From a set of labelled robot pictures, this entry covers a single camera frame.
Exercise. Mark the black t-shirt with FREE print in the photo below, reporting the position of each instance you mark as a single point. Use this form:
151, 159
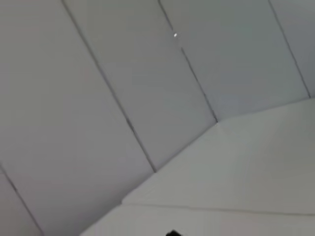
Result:
173, 233

